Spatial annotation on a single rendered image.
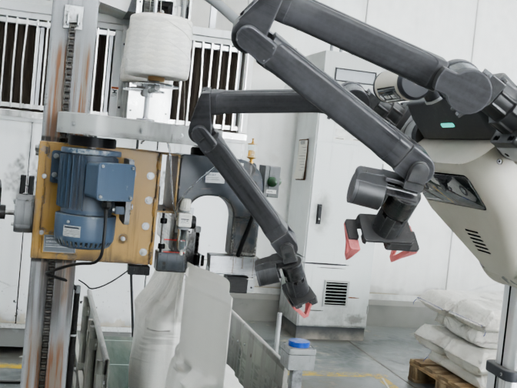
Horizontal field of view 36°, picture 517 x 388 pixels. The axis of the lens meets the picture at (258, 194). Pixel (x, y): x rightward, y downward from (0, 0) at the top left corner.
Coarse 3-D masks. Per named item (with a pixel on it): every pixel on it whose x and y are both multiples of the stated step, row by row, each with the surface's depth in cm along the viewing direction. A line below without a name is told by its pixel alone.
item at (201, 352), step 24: (192, 288) 189; (216, 288) 202; (192, 312) 188; (216, 312) 179; (192, 336) 187; (216, 336) 178; (192, 360) 187; (216, 360) 177; (168, 384) 202; (192, 384) 184; (216, 384) 176; (240, 384) 188
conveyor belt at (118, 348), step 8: (104, 336) 395; (112, 336) 397; (120, 336) 399; (112, 344) 382; (120, 344) 384; (128, 344) 385; (112, 352) 369; (120, 352) 370; (128, 352) 371; (112, 360) 355; (120, 360) 356; (128, 360) 357; (112, 368) 343; (120, 368) 344; (112, 376) 331; (120, 376) 332; (112, 384) 320; (120, 384) 321
